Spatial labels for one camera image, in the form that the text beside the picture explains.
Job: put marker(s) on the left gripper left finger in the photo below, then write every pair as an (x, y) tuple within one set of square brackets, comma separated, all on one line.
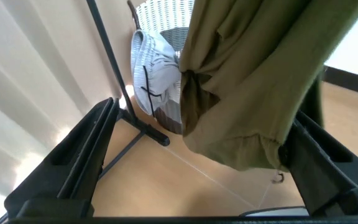
[(73, 168)]

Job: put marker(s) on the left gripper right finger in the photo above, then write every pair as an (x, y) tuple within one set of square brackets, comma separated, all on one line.
[(328, 174)]

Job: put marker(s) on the green printed shirt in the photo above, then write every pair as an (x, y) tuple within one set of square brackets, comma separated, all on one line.
[(259, 93)]

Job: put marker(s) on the black clothes rack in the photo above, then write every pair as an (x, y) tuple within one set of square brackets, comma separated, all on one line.
[(110, 53)]

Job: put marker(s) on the white laundry basket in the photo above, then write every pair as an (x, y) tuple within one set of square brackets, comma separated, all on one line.
[(169, 15)]

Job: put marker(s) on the beige curtain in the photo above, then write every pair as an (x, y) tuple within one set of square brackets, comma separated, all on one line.
[(26, 77)]

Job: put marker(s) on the pale grey shorts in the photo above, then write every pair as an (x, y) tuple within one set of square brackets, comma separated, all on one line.
[(157, 71)]

